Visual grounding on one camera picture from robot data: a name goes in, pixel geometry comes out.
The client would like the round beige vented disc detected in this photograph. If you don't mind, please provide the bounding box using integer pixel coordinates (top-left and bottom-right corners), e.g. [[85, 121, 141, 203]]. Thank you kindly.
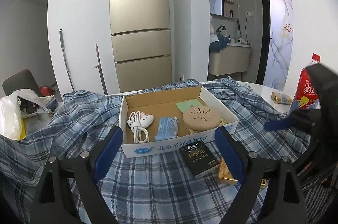
[[183, 106, 221, 131]]

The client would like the light blue tissue pack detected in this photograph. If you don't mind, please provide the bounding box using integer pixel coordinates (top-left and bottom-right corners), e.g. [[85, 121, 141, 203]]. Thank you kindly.
[[155, 117, 178, 141]]

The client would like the red soda bottle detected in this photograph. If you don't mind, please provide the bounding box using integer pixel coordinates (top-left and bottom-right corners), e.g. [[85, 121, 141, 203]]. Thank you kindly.
[[289, 54, 320, 114]]

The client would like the green mop handle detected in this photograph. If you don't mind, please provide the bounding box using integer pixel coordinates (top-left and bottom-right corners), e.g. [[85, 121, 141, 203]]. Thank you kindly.
[[59, 29, 75, 92]]

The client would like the dark broom stick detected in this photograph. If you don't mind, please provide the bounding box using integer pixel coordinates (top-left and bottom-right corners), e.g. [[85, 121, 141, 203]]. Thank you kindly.
[[94, 44, 108, 95]]

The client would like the gold pack on table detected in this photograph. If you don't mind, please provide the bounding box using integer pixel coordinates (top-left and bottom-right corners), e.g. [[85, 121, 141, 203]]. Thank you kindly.
[[271, 92, 293, 105]]

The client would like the black face box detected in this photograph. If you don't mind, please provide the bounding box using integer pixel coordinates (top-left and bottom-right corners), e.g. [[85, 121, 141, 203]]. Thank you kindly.
[[179, 141, 219, 178]]

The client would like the blue plaid cloth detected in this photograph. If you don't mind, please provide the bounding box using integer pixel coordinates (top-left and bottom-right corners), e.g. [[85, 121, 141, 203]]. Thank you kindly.
[[1, 78, 310, 223]]

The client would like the dark blue clothes pile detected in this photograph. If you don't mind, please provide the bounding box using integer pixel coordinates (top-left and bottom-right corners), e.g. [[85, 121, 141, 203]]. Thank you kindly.
[[210, 34, 230, 52]]

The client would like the red object on floor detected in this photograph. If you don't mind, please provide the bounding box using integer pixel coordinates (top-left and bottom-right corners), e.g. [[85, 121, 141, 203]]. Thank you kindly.
[[40, 86, 53, 96]]

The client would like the green flat card box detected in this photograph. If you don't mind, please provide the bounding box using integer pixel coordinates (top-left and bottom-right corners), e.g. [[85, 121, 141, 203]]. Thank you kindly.
[[176, 99, 203, 113]]

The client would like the gold blue cigarette pack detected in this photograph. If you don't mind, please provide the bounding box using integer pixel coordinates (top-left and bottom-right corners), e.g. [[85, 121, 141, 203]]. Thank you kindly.
[[217, 158, 238, 185]]

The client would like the white cable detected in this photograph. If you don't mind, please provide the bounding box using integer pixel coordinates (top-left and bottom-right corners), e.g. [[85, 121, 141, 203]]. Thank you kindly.
[[126, 111, 150, 144]]

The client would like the beige bathroom vanity cabinet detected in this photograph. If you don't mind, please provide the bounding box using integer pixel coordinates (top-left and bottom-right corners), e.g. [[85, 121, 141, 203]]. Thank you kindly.
[[208, 43, 252, 76]]

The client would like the grey chair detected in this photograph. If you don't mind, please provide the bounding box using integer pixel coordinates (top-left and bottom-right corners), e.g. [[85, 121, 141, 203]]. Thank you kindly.
[[2, 69, 43, 97]]

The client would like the white plastic bag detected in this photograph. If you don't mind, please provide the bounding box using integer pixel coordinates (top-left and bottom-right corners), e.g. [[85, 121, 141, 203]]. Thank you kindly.
[[1, 89, 59, 141]]

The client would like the gold refrigerator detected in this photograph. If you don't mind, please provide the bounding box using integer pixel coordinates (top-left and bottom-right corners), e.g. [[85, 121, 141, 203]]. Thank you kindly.
[[109, 0, 172, 92]]

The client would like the white cardboard tray box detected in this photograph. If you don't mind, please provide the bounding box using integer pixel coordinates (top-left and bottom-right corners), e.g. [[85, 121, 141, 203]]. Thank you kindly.
[[119, 86, 240, 158]]

